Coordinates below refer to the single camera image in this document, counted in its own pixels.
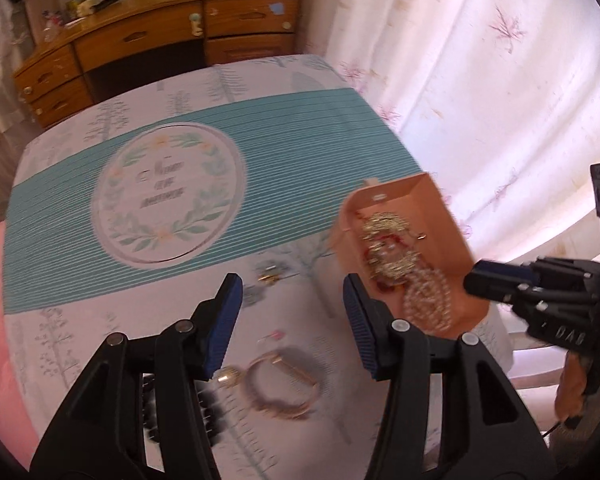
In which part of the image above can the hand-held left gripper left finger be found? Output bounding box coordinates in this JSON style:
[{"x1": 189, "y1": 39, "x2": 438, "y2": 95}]
[{"x1": 30, "y1": 272, "x2": 244, "y2": 480}]

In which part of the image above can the pink jewelry box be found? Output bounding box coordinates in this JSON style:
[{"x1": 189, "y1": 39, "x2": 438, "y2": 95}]
[{"x1": 328, "y1": 172, "x2": 496, "y2": 333}]

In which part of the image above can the white plastic chair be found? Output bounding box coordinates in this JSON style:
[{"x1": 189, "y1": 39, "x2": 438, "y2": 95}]
[{"x1": 500, "y1": 320, "x2": 568, "y2": 396}]

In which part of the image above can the black bead bracelet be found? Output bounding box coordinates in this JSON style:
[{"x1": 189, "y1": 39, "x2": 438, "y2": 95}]
[{"x1": 142, "y1": 377, "x2": 226, "y2": 443}]

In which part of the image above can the pink blanket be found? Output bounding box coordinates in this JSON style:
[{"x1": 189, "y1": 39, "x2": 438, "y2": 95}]
[{"x1": 0, "y1": 220, "x2": 46, "y2": 461}]

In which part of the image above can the pearl necklace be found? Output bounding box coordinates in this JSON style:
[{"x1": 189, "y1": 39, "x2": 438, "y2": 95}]
[{"x1": 402, "y1": 267, "x2": 453, "y2": 331}]

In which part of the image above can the white floral curtain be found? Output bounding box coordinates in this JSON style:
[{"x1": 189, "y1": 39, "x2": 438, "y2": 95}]
[{"x1": 300, "y1": 0, "x2": 600, "y2": 411}]

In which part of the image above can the gold round earring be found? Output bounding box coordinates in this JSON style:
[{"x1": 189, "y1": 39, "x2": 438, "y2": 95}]
[{"x1": 215, "y1": 366, "x2": 241, "y2": 389}]

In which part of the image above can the wooden desk with drawers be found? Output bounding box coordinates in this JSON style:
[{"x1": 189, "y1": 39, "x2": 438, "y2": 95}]
[{"x1": 12, "y1": 0, "x2": 303, "y2": 128}]

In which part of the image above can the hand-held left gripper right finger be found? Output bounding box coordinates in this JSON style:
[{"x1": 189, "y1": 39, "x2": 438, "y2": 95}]
[{"x1": 342, "y1": 273, "x2": 561, "y2": 480}]

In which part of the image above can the person's right hand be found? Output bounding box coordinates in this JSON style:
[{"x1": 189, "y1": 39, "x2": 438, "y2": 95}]
[{"x1": 554, "y1": 349, "x2": 590, "y2": 423}]

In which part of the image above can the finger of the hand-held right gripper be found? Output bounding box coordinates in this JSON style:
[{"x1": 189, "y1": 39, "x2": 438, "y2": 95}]
[
  {"x1": 462, "y1": 270, "x2": 598, "y2": 322},
  {"x1": 474, "y1": 257, "x2": 600, "y2": 284}
]

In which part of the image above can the teal white tree-print tablecloth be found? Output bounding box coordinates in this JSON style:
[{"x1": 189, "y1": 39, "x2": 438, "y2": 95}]
[{"x1": 2, "y1": 54, "x2": 513, "y2": 480}]

